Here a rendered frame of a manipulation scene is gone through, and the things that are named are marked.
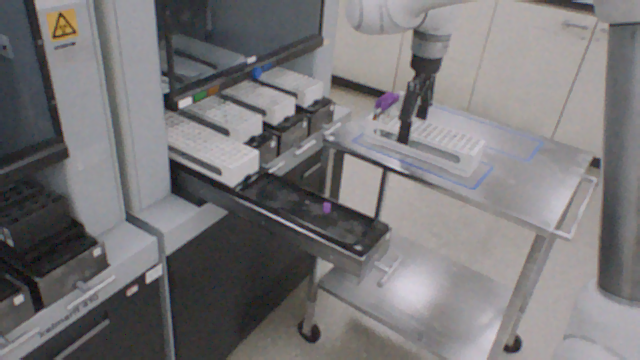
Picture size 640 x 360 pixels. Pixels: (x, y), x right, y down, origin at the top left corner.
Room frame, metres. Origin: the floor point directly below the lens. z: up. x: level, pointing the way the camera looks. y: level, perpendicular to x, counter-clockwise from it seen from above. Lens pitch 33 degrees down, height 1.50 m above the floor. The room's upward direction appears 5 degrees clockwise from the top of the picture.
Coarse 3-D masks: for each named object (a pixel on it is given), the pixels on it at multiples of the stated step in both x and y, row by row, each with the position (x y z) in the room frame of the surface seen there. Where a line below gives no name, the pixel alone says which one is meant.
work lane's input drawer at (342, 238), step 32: (192, 192) 1.01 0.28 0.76; (224, 192) 0.96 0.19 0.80; (256, 192) 0.98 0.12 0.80; (288, 192) 0.99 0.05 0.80; (256, 224) 0.91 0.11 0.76; (288, 224) 0.87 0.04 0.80; (320, 224) 0.88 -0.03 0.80; (352, 224) 0.89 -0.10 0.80; (384, 224) 0.88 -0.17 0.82; (320, 256) 0.83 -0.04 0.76; (352, 256) 0.79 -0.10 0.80
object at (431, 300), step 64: (512, 128) 1.40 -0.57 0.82; (320, 192) 1.23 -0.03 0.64; (384, 192) 1.58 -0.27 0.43; (448, 192) 1.04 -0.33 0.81; (512, 192) 1.05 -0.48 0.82; (576, 192) 1.28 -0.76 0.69; (384, 256) 1.40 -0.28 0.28; (384, 320) 1.11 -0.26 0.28; (448, 320) 1.14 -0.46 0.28; (512, 320) 0.92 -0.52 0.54
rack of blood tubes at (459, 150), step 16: (368, 128) 1.24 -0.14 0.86; (384, 128) 1.22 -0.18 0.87; (416, 128) 1.23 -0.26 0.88; (432, 128) 1.23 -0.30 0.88; (448, 128) 1.24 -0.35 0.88; (384, 144) 1.21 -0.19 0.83; (400, 144) 1.19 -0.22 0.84; (416, 144) 1.24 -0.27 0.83; (432, 144) 1.15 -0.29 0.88; (448, 144) 1.15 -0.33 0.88; (464, 144) 1.16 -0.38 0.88; (480, 144) 1.16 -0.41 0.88; (432, 160) 1.15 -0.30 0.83; (448, 160) 1.17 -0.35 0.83; (464, 160) 1.11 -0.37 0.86; (480, 160) 1.18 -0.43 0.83; (464, 176) 1.10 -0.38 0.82
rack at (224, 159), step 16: (176, 128) 1.14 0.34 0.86; (192, 128) 1.14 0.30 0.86; (176, 144) 1.06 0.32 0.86; (192, 144) 1.06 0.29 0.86; (208, 144) 1.08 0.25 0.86; (224, 144) 1.08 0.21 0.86; (240, 144) 1.08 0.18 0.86; (192, 160) 1.08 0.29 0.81; (208, 160) 1.01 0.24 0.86; (224, 160) 1.01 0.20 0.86; (240, 160) 1.01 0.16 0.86; (256, 160) 1.05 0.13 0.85; (224, 176) 0.98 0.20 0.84; (240, 176) 1.00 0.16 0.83
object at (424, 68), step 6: (414, 54) 1.22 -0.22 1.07; (414, 60) 1.21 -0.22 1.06; (420, 60) 1.20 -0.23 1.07; (426, 60) 1.20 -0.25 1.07; (432, 60) 1.20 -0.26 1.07; (438, 60) 1.20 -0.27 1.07; (414, 66) 1.21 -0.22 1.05; (420, 66) 1.20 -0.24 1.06; (426, 66) 1.20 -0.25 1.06; (432, 66) 1.20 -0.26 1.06; (438, 66) 1.21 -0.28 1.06; (420, 72) 1.20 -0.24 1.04; (426, 72) 1.20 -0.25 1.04; (432, 72) 1.20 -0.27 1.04; (414, 78) 1.20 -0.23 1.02; (420, 78) 1.20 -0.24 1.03; (426, 78) 1.22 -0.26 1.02; (420, 84) 1.20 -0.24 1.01; (420, 90) 1.21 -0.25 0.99
